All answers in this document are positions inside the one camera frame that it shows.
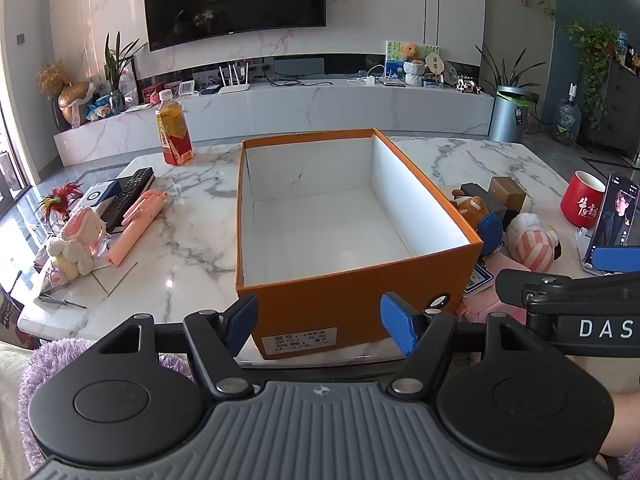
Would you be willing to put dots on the red mug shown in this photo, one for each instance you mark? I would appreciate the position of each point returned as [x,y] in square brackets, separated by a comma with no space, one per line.
[580,200]

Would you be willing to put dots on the red feather toy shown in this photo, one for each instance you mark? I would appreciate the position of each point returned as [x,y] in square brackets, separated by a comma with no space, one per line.
[62,197]

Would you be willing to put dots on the smartphone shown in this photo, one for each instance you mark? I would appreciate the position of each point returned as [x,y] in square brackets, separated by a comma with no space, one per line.
[615,215]

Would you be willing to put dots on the pink card holder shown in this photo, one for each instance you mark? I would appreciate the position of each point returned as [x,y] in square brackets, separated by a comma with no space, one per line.
[500,272]

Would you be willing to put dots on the orange cardboard box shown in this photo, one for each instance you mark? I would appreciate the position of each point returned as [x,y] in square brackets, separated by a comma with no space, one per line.
[350,290]

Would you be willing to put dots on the white and blue box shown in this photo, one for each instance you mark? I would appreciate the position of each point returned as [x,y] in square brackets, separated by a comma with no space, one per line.
[97,195]

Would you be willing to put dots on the blue and white badge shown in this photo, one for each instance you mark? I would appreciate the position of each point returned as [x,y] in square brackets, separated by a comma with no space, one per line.
[477,279]

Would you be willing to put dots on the metal tweezers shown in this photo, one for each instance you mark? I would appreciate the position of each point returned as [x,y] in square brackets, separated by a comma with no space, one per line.
[60,302]

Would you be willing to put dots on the blue and green picture card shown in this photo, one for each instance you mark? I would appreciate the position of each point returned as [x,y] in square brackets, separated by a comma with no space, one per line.
[392,60]

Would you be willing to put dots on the purple fuzzy cushion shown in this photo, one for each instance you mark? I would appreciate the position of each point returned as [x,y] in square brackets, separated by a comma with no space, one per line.
[55,365]

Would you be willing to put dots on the brown bear plush toy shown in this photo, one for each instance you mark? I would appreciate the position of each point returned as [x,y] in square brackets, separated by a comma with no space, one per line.
[470,207]

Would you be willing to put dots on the beige sofa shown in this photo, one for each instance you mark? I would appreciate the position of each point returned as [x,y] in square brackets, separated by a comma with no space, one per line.
[10,400]

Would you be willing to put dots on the cream bunny plush toy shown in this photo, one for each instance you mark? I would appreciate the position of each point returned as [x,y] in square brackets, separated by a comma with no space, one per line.
[75,245]

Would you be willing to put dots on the dried flower bunch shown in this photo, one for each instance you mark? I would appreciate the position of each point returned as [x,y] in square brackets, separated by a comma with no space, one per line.
[51,75]

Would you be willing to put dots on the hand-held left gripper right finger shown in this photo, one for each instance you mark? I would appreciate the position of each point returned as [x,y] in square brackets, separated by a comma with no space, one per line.
[400,325]

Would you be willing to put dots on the white ribbed pot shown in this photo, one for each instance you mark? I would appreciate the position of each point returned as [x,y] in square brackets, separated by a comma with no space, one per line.
[414,74]

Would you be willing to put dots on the white and pink plush toy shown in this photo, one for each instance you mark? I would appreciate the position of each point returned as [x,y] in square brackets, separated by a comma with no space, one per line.
[532,240]

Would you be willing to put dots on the grey trash can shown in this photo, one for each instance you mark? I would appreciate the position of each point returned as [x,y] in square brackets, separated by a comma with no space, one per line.
[505,120]

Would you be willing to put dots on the white marble tv console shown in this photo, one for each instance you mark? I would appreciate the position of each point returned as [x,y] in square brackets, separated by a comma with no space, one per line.
[310,107]

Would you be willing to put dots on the small teddy bear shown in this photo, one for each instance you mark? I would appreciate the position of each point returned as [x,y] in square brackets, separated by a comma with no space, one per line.
[411,52]

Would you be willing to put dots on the cow figurine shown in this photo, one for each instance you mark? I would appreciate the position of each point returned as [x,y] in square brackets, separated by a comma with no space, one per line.
[467,86]

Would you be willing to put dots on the blue plush pouch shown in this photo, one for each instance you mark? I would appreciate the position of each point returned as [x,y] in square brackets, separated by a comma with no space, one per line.
[492,232]

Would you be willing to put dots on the potted green plant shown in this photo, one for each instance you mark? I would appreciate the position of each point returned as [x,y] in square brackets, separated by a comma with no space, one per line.
[117,70]

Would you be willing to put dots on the long leaf plant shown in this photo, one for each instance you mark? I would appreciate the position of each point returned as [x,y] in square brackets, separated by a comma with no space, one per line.
[505,72]

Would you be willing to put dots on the pink selfie stick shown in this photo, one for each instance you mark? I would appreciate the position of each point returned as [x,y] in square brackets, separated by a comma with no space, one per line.
[135,230]

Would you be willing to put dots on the black remote control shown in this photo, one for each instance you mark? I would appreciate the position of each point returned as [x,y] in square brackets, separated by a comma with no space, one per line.
[130,195]

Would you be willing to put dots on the hanging vine plant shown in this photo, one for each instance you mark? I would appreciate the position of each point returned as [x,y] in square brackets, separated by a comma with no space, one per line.
[595,55]

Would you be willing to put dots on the round paper fan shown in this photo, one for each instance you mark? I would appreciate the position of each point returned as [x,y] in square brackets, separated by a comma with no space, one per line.
[432,57]

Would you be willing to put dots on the golden vase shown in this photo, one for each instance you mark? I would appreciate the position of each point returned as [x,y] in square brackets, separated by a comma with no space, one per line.
[75,100]

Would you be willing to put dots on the brown cardboard box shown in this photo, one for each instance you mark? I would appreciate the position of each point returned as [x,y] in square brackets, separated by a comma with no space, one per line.
[510,195]

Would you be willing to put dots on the drink bottle with red label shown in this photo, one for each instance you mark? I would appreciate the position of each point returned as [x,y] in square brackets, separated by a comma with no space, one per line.
[174,132]

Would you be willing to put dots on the small white display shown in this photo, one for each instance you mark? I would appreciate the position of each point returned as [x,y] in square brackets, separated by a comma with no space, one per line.
[187,88]

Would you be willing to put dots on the dark cabinet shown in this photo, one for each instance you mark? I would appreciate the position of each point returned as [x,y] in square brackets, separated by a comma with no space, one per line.
[622,105]

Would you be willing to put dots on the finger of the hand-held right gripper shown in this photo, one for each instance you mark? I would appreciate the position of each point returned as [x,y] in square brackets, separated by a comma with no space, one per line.
[512,287]
[617,258]

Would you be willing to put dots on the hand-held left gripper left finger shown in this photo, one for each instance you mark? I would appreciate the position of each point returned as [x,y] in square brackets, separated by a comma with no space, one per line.
[242,322]

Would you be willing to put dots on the water jug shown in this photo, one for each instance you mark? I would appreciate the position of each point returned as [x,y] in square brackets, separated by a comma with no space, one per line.
[567,125]

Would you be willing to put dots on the white router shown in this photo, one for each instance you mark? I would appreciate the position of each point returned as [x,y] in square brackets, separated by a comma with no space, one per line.
[235,87]

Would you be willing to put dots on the black television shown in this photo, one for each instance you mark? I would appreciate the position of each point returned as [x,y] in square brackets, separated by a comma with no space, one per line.
[230,0]

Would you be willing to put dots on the clear phone stand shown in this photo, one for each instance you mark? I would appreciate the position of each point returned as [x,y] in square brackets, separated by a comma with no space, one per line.
[582,247]

